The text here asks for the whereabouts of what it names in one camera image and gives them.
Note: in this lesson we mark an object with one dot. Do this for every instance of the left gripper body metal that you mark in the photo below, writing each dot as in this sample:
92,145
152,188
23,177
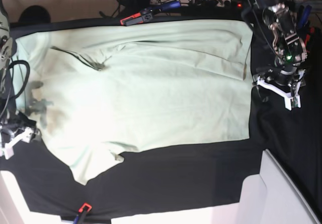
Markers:
279,78

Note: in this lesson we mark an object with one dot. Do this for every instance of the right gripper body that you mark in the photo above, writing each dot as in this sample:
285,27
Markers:
13,124

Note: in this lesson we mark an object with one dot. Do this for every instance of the light green T-shirt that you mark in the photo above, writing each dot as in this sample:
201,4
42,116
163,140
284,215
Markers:
98,92

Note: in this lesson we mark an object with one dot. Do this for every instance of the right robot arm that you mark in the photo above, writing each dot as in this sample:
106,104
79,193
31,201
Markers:
7,65

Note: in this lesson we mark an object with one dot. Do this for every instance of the red clamp right edge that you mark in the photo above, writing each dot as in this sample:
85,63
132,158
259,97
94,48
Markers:
310,39

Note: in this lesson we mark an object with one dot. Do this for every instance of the white power strip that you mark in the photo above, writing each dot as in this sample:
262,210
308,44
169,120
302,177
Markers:
215,3

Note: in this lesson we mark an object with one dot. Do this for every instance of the black table cloth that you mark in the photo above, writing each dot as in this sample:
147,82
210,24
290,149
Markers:
186,176

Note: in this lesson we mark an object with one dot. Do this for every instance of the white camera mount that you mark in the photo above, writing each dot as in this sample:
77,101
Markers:
10,138
291,98

